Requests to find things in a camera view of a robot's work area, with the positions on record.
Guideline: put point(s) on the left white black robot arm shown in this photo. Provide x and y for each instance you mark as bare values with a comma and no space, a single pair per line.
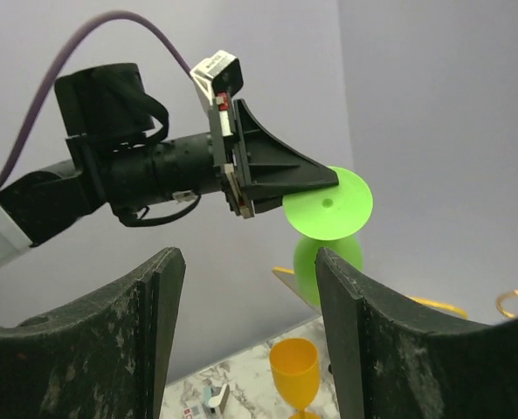
121,156

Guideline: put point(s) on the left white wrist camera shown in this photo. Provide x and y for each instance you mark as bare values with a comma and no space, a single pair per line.
220,73

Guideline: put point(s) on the yellow framed whiteboard stand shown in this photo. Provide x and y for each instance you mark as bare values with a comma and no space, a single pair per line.
378,292

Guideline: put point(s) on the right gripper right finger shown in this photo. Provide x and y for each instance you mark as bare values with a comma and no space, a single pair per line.
405,360

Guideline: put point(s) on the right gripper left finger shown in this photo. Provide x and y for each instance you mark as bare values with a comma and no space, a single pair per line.
104,355

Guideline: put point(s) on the green plastic wine glass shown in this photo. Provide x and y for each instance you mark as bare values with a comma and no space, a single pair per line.
328,218

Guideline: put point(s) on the gold wire wine glass rack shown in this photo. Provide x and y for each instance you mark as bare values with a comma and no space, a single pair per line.
507,304

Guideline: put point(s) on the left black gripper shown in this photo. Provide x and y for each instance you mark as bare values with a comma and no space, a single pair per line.
252,164

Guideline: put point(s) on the yellow-orange plastic wine glass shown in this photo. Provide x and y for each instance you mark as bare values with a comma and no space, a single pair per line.
296,374

